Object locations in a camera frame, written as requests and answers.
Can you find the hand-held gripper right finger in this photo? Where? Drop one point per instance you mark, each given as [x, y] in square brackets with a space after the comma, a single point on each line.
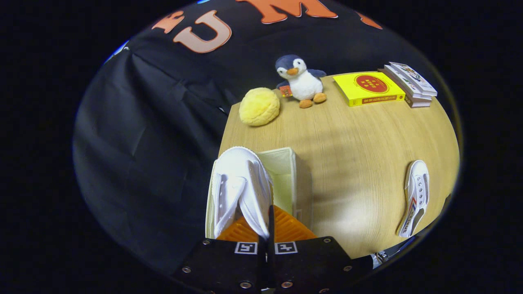
[271, 228]

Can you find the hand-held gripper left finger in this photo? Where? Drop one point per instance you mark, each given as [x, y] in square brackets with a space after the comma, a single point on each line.
[220, 265]

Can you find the cream fabric storage box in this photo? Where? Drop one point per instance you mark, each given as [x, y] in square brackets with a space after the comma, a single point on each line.
[286, 175]

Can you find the white canvas shoe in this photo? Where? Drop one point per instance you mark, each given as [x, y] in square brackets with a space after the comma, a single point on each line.
[241, 171]
[416, 192]

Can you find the yellow round plush toy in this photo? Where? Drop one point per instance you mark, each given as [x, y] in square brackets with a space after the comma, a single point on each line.
[259, 107]

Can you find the black chair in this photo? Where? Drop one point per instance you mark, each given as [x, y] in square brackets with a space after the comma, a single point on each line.
[396, 250]

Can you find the penguin plush toy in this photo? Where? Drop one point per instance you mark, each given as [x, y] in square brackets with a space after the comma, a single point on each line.
[304, 85]

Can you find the yellow book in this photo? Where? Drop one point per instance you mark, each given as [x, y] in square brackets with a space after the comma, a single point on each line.
[369, 92]

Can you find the white paperback book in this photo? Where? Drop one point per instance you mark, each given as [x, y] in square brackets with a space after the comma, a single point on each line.
[398, 79]

